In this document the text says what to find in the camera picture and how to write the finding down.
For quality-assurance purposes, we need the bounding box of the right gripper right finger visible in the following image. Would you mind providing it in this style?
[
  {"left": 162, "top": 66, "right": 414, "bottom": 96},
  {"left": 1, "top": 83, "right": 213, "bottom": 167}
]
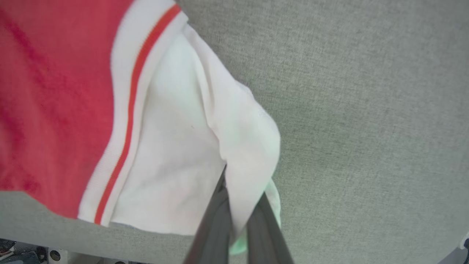
[{"left": 247, "top": 192, "right": 295, "bottom": 264}]

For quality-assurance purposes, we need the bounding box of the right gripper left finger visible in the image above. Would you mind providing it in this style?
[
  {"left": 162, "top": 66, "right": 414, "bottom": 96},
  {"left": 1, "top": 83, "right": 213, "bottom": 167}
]
[{"left": 183, "top": 165, "right": 233, "bottom": 264}]

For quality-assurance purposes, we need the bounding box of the white box with round holes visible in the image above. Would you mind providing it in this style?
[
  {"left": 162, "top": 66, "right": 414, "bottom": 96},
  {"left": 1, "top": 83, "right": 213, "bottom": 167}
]
[{"left": 47, "top": 248, "right": 70, "bottom": 264}]

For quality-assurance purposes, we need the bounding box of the grey fabric sofa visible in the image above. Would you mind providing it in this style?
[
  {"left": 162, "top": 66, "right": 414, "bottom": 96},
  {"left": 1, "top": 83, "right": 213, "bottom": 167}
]
[{"left": 0, "top": 0, "right": 469, "bottom": 264}]

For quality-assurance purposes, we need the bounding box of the red and white garment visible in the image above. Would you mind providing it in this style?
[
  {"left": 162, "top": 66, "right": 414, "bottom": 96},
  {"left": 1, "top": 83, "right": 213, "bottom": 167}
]
[{"left": 0, "top": 0, "right": 282, "bottom": 256}]

